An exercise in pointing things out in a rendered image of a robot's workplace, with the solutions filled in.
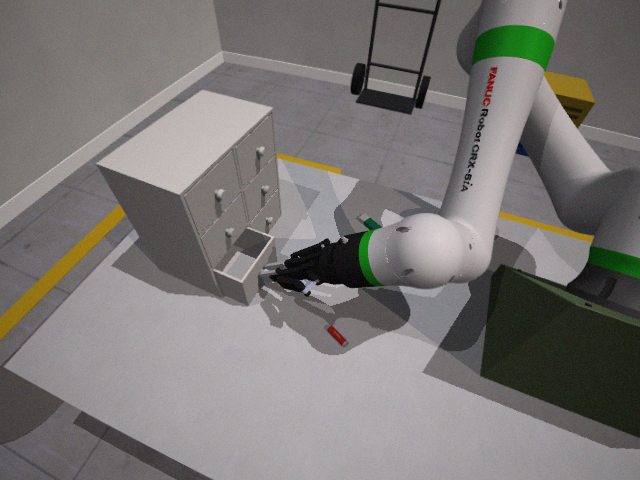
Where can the small white chest of drawers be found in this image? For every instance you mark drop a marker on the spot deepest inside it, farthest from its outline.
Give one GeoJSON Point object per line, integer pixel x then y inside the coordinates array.
{"type": "Point", "coordinates": [150, 173]}

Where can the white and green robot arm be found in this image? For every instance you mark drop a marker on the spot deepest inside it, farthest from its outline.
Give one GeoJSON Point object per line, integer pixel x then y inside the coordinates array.
{"type": "Point", "coordinates": [511, 50]}

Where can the red cylinder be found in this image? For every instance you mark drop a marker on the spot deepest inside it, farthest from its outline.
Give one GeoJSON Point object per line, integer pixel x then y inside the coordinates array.
{"type": "Point", "coordinates": [337, 336]}

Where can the grey drawer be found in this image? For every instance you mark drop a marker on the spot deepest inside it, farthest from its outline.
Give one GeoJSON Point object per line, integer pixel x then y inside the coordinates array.
{"type": "Point", "coordinates": [259, 140]}
{"type": "Point", "coordinates": [229, 273]}
{"type": "Point", "coordinates": [253, 192]}
{"type": "Point", "coordinates": [206, 198]}
{"type": "Point", "coordinates": [218, 237]}
{"type": "Point", "coordinates": [265, 217]}

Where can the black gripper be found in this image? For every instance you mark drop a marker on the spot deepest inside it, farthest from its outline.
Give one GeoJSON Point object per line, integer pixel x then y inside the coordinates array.
{"type": "Point", "coordinates": [289, 273]}

